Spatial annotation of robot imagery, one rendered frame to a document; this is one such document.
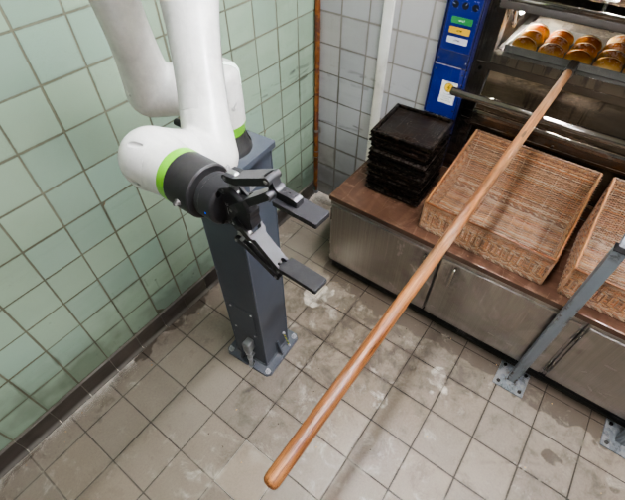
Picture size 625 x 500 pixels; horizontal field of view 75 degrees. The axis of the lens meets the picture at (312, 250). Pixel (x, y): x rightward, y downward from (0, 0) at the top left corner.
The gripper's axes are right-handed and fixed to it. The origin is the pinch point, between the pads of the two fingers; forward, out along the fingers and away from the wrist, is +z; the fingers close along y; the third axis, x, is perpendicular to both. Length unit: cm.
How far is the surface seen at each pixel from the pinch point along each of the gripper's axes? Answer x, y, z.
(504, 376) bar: -96, 148, 44
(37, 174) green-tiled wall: 0, 40, -111
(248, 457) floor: 7, 149, -30
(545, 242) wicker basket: -129, 90, 29
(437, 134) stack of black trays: -129, 59, -30
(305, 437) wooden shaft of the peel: 12.3, 31.2, 7.4
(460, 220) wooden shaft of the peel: -51, 30, 7
